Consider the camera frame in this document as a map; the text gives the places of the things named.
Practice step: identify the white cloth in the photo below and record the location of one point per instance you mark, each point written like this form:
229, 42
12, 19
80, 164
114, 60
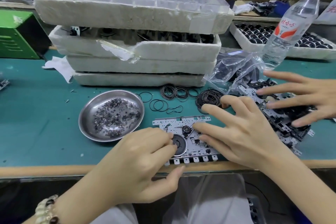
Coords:
242, 8

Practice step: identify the crumpled white tissue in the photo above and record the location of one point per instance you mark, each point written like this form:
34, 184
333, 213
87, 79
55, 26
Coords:
59, 67

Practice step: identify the small metal mechanism part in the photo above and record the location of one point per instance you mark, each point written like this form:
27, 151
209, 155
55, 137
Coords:
3, 84

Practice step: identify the person's right forearm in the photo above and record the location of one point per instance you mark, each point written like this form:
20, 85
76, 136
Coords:
299, 187

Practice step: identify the person's white trousers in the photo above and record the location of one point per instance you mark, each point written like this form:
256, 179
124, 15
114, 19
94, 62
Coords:
210, 200

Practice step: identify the black flywheel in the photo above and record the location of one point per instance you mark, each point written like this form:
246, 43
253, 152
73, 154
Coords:
179, 144

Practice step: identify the person's left forearm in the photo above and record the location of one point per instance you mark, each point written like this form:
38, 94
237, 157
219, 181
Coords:
78, 197

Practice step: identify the thin white foam tray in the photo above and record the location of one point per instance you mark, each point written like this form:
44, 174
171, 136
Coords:
136, 79
157, 65

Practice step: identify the metal mechanism chassis plate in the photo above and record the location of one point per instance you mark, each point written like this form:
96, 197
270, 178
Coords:
181, 124

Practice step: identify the stainless steel dish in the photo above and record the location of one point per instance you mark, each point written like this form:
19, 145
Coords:
89, 124

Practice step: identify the heap of small metal washers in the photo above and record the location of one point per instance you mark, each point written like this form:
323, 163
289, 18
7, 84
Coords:
115, 118

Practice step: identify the heap of black mechanism parts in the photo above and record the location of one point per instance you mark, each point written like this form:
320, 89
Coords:
267, 7

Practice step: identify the long white foam tray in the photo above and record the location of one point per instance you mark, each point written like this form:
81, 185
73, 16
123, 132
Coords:
309, 52

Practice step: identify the person's right middle finger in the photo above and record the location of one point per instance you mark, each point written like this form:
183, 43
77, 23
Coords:
223, 115

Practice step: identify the rows of black round parts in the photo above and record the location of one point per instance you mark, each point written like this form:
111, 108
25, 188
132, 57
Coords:
256, 33

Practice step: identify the clear plastic bag of parts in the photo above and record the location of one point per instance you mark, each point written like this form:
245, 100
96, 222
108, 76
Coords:
231, 69

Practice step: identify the person's left hand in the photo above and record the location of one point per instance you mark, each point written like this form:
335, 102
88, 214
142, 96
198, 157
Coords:
133, 168

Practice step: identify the person's right thumb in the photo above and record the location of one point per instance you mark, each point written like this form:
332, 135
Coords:
212, 144

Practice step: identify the thick white foam tray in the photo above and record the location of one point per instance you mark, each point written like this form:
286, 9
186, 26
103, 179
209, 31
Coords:
118, 16

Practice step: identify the clear plastic water bottle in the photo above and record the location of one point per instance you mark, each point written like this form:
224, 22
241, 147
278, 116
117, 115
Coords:
286, 32

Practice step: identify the green metal box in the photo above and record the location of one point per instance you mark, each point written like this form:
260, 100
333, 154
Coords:
18, 34

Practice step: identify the person's right hand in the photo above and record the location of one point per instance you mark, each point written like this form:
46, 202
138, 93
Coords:
246, 137

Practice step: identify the clear tape strip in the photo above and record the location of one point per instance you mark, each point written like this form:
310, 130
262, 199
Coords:
116, 49

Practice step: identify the group of black flywheel parts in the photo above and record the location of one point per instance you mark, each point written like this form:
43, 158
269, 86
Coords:
147, 36

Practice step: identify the pile of metal chassis plates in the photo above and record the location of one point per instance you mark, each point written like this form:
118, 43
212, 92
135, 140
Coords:
283, 118

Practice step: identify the person's left thumb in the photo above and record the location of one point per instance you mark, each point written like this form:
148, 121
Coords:
172, 178

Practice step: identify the white foam tray with tape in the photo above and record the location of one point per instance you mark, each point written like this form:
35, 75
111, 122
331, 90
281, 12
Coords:
168, 49

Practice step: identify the pile of black rubber belts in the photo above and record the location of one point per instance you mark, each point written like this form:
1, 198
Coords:
207, 99

